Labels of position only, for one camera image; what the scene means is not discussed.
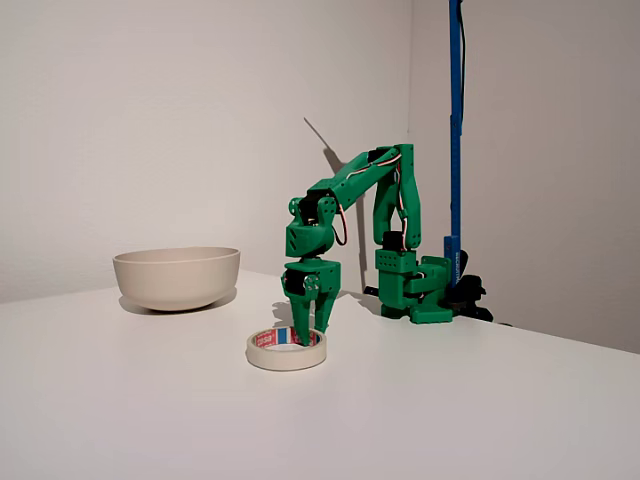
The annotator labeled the masking tape roll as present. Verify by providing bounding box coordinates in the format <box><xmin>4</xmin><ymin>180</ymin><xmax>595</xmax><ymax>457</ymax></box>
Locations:
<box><xmin>244</xmin><ymin>326</ymin><xmax>328</xmax><ymax>372</ymax></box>

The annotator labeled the beige round bowl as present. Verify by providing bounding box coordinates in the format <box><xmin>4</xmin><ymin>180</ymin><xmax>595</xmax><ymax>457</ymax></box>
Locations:
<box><xmin>112</xmin><ymin>246</ymin><xmax>242</xmax><ymax>313</ymax></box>

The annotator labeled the black table clamp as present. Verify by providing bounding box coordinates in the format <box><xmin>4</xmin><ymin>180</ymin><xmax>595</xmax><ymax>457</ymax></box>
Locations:
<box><xmin>446</xmin><ymin>249</ymin><xmax>495</xmax><ymax>324</ymax></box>

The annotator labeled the blue vertical pole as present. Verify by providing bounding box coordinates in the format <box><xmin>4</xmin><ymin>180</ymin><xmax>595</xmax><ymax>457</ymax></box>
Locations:
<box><xmin>443</xmin><ymin>0</ymin><xmax>467</xmax><ymax>290</ymax></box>

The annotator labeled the arm servo wire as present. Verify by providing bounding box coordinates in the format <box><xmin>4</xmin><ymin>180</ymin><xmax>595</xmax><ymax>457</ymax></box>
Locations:
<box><xmin>331</xmin><ymin>153</ymin><xmax>410</xmax><ymax>248</ymax></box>

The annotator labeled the black cable on pole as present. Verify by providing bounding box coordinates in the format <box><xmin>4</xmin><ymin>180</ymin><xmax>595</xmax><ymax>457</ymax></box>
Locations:
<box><xmin>456</xmin><ymin>0</ymin><xmax>470</xmax><ymax>126</ymax></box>

